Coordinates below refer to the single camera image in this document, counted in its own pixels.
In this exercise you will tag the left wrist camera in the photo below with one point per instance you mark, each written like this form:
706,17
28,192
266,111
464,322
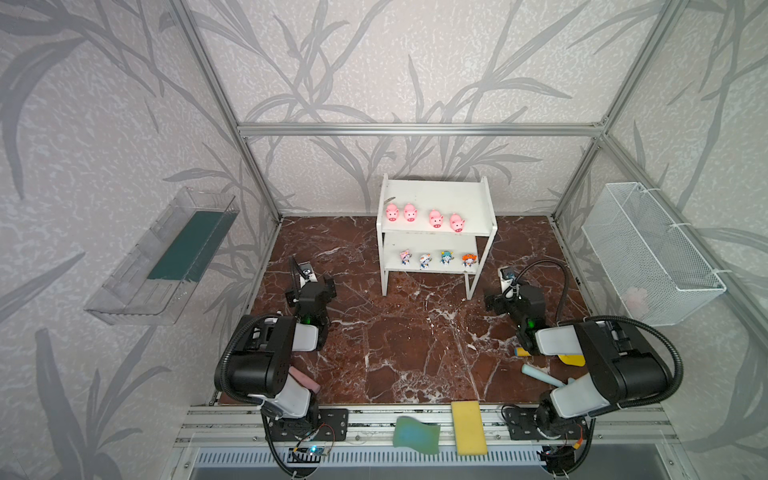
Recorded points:
302,272

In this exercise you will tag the white two-tier shelf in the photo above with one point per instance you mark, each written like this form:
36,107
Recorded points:
430,226

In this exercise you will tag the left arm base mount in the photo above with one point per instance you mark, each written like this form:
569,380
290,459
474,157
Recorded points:
325,424

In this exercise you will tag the teal blue Doraemon figure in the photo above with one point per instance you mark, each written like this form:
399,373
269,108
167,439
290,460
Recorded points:
446,257

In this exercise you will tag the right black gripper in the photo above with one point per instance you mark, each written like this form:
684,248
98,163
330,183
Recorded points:
498,302

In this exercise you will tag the pink pig toy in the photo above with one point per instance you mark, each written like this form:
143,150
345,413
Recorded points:
392,212
410,213
436,219
457,223

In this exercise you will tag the small white Doraemon figure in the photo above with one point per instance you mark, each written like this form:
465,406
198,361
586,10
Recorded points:
425,260

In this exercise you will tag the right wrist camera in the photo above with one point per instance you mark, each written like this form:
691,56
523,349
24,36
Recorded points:
507,277

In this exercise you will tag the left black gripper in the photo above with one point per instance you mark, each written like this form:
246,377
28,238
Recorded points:
298,288

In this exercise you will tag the teal toy utensil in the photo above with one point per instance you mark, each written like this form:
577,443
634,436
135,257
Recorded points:
541,375

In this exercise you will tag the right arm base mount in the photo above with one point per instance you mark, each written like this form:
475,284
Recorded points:
542,423

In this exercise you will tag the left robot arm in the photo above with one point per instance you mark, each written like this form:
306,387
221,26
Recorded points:
254,367

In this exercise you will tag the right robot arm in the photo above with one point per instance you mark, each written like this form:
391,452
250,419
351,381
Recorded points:
629,363

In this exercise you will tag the yellow sponge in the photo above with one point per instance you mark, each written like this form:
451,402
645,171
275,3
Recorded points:
468,428

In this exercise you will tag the pink object in basket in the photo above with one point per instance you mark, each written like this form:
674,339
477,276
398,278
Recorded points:
636,302

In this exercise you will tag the clear plastic wall bin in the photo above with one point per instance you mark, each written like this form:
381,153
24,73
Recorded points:
152,285

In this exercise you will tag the yellow toy spatula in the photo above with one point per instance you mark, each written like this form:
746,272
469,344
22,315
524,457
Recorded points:
572,360

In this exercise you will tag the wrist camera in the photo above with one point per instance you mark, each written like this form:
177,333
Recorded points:
507,277
302,272

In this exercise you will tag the green blue sponge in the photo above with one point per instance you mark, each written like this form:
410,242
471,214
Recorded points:
416,435

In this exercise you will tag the white wire mesh basket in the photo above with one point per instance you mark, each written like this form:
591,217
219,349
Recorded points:
639,245

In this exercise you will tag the orange Doraemon figure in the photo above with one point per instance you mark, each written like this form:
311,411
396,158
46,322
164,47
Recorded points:
469,260

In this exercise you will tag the green circuit board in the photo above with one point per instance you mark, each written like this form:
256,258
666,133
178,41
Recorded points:
310,454

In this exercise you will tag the pink Doraemon figure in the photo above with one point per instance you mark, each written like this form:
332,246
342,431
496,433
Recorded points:
405,257

